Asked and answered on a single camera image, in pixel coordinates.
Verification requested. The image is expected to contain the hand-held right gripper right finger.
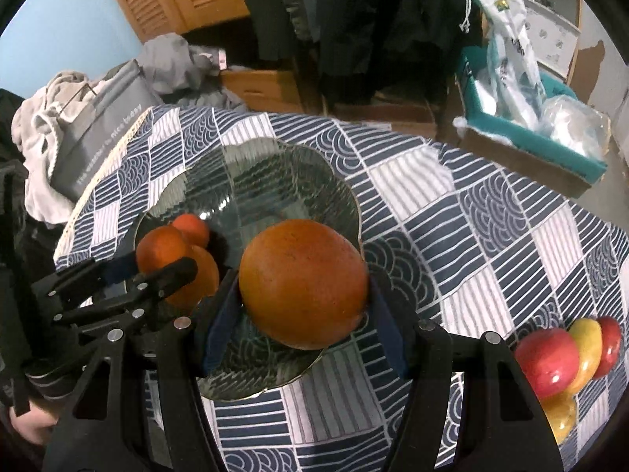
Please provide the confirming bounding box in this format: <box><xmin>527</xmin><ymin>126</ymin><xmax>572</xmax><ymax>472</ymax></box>
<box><xmin>368</xmin><ymin>273</ymin><xmax>563</xmax><ymax>472</ymax></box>

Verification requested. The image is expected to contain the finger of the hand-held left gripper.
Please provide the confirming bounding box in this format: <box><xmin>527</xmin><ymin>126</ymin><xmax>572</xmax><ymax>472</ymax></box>
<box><xmin>29</xmin><ymin>253</ymin><xmax>143</xmax><ymax>306</ymax></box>
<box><xmin>51</xmin><ymin>257</ymin><xmax>198</xmax><ymax>328</ymax></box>

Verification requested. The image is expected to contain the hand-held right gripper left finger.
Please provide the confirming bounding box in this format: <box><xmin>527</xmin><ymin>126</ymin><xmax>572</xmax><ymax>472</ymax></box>
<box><xmin>42</xmin><ymin>268</ymin><xmax>241</xmax><ymax>472</ymax></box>

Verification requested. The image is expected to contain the small tangerine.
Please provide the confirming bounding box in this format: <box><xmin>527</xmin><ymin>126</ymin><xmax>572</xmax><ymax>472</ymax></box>
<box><xmin>136</xmin><ymin>226</ymin><xmax>190</xmax><ymax>276</ymax></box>
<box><xmin>172</xmin><ymin>214</ymin><xmax>210</xmax><ymax>249</ymax></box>

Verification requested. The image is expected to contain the orange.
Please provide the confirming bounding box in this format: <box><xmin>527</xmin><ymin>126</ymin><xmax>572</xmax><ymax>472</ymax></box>
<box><xmin>239</xmin><ymin>219</ymin><xmax>370</xmax><ymax>351</ymax></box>
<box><xmin>164</xmin><ymin>245</ymin><xmax>220</xmax><ymax>312</ymax></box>

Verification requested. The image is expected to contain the green glass plate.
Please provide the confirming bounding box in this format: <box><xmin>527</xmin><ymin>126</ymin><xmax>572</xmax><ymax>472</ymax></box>
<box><xmin>132</xmin><ymin>140</ymin><xmax>364</xmax><ymax>401</ymax></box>

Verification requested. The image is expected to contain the red apple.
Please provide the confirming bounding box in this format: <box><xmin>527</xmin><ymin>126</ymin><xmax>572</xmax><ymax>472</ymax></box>
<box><xmin>592</xmin><ymin>316</ymin><xmax>623</xmax><ymax>379</ymax></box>
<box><xmin>515</xmin><ymin>328</ymin><xmax>581</xmax><ymax>399</ymax></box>

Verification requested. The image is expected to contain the yellow green mango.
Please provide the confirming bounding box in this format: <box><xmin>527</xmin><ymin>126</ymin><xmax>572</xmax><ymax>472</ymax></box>
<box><xmin>567</xmin><ymin>319</ymin><xmax>603</xmax><ymax>394</ymax></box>
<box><xmin>541</xmin><ymin>391</ymin><xmax>577</xmax><ymax>444</ymax></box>

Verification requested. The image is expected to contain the person's left hand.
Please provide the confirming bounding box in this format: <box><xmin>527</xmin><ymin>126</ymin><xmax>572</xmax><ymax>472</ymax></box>
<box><xmin>9</xmin><ymin>403</ymin><xmax>59</xmax><ymax>447</ymax></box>

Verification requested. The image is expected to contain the blue white patterned tablecloth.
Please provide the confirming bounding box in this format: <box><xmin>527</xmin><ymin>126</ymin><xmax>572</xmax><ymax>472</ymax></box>
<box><xmin>54</xmin><ymin>105</ymin><xmax>629</xmax><ymax>472</ymax></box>

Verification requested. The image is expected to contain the grey printed storage bag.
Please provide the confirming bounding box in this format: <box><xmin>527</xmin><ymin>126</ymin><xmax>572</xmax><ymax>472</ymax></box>
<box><xmin>51</xmin><ymin>59</ymin><xmax>153</xmax><ymax>202</ymax></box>

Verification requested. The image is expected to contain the plain cardboard box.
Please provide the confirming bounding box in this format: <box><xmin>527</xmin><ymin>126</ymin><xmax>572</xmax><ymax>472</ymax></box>
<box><xmin>452</xmin><ymin>118</ymin><xmax>593</xmax><ymax>200</ymax></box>

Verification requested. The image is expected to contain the grey clothes pile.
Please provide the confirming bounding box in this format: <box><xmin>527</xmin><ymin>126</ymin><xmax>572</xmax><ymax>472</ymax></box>
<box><xmin>138</xmin><ymin>34</ymin><xmax>246</xmax><ymax>109</ymax></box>

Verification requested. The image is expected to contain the teal plastic crate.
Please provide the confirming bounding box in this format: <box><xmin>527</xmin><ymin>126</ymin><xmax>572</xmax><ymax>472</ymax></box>
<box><xmin>457</xmin><ymin>46</ymin><xmax>607</xmax><ymax>183</ymax></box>

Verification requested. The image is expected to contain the clear plastic bag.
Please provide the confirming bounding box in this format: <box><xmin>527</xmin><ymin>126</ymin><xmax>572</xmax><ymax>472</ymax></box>
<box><xmin>541</xmin><ymin>96</ymin><xmax>612</xmax><ymax>160</ymax></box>

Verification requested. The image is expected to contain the black jacket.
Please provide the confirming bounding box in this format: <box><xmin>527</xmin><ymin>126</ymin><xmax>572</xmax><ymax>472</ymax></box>
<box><xmin>244</xmin><ymin>0</ymin><xmax>320</xmax><ymax>60</ymax></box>

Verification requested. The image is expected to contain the black hooded coat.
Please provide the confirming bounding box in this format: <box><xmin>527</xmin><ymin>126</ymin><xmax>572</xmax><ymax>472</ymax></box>
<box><xmin>314</xmin><ymin>0</ymin><xmax>473</xmax><ymax>104</ymax></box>

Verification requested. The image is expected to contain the white printed rice bag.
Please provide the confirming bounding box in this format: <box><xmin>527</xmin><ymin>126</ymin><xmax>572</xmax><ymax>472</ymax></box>
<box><xmin>464</xmin><ymin>0</ymin><xmax>548</xmax><ymax>126</ymax></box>

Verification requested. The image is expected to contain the white patterned box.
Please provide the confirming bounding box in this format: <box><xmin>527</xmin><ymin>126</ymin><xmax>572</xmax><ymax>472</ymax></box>
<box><xmin>523</xmin><ymin>7</ymin><xmax>581</xmax><ymax>74</ymax></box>

